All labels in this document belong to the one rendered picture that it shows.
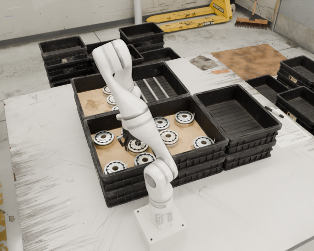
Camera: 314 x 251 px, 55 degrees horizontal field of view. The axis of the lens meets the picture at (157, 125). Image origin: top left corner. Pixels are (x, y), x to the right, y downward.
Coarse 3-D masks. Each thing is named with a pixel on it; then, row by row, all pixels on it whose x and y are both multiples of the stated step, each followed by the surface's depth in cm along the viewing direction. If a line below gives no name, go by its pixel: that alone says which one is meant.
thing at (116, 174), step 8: (88, 120) 150; (88, 128) 145; (88, 136) 141; (96, 152) 133; (96, 160) 129; (128, 168) 126; (136, 168) 126; (144, 168) 128; (104, 176) 123; (112, 176) 124; (120, 176) 126
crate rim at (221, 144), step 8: (184, 96) 165; (192, 96) 165; (152, 104) 160; (216, 128) 146; (224, 136) 141; (216, 144) 137; (224, 144) 139; (184, 152) 133; (192, 152) 134; (200, 152) 136
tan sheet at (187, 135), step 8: (168, 120) 165; (176, 128) 160; (184, 128) 160; (192, 128) 160; (200, 128) 160; (184, 136) 155; (192, 136) 155; (184, 144) 151; (192, 144) 151; (176, 152) 147
